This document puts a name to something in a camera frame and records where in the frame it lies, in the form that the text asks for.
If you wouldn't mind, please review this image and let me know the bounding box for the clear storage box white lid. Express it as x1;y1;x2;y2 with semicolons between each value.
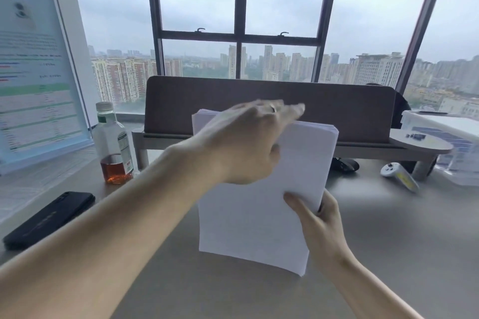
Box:
400;110;479;186

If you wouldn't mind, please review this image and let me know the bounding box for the person's left forearm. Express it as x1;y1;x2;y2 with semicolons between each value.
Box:
0;135;225;319

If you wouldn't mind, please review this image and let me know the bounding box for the white handheld controller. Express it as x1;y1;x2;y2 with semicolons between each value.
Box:
380;162;421;193

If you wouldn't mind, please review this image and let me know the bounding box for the dark window frame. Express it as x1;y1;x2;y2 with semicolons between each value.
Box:
144;0;453;96

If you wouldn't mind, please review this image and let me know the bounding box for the person's left hand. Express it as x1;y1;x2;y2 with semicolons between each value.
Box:
193;100;305;185

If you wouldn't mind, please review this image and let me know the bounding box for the black smartphone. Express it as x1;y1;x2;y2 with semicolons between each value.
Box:
2;191;96;251

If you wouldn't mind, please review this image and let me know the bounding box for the blue printed display board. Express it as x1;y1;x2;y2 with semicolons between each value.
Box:
0;0;94;176

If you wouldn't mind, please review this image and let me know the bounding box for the person's right hand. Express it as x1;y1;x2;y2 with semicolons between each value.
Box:
283;190;356;267

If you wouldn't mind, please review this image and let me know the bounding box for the clear bottle with brown tea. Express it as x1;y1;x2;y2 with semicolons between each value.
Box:
92;101;134;185

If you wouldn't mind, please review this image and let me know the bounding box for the black computer mouse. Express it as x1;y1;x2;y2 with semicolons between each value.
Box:
330;157;360;174

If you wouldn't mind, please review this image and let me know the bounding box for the stack of white paper sheets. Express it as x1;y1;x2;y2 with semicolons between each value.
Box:
192;109;340;277

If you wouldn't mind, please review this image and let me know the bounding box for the person's right forearm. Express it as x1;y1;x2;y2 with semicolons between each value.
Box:
316;251;425;319

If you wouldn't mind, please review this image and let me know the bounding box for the grey desk riser shelf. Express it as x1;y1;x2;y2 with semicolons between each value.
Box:
132;129;454;182

